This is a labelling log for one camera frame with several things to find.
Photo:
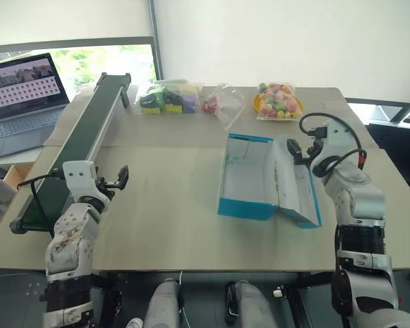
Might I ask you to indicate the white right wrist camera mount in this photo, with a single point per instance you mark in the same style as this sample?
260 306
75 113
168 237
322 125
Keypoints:
340 136

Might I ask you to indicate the clear bag of colourful balls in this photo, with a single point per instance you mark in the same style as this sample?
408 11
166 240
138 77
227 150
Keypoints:
278 102

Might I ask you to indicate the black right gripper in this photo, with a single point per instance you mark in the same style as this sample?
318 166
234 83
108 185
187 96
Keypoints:
315 147

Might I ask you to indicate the clear bag with red items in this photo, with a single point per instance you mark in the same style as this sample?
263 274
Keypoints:
222 102

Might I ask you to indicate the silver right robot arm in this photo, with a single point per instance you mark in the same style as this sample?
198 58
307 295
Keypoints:
358 201

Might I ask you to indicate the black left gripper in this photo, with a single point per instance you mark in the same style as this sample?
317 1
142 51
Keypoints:
104 191

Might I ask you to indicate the grey open laptop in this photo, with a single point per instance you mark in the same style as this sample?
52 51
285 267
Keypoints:
22 102

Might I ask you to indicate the blue cardboard box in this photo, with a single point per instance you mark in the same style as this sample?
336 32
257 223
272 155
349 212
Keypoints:
249 184

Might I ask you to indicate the dark green conveyor belt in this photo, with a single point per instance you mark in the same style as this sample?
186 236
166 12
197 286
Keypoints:
85 130

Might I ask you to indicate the grey window frame post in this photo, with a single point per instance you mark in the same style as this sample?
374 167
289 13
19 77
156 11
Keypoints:
155 41

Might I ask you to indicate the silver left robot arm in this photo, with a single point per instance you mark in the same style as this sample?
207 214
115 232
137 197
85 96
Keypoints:
70 235

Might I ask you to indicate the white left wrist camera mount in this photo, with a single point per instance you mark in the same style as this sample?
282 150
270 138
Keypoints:
76 177

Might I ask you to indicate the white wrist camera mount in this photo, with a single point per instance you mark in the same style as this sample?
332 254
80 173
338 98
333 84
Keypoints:
76 177
340 136

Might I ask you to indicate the black office chair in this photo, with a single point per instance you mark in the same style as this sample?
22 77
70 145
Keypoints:
396 136

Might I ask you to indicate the clear bag of sponges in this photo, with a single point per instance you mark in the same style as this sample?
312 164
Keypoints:
167 97

